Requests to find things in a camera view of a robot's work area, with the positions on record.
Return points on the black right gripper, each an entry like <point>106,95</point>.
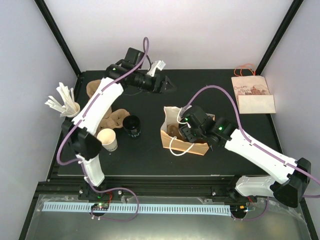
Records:
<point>187,135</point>

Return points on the white paper coffee cup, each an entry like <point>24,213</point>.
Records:
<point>108,139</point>

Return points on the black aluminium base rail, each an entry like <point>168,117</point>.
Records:
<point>227,189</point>

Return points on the cup of white wrapped stirrers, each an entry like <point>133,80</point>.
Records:
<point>70,108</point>

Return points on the black right frame post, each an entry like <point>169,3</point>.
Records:
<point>285,23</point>

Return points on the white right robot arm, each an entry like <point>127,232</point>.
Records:
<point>287,178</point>

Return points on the stack of black cup lids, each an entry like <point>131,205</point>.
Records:
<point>132,126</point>

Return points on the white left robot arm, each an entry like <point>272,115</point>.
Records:
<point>80,131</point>

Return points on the brown pulp cup carrier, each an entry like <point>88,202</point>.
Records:
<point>173,131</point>
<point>113,119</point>

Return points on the stack of pulp cup carriers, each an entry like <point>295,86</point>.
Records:
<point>92,87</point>

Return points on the black frame post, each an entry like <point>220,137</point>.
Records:
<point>49,19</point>
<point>285,23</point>

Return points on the black left frame post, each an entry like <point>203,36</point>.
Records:
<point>49,19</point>

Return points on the printed paper bag orange handles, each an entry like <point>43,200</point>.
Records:
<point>251,91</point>

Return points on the brown paper takeout bag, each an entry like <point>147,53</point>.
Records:
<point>175,146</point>

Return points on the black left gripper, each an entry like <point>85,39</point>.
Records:
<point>158,78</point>

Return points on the light blue cable duct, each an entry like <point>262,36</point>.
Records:
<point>132,208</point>

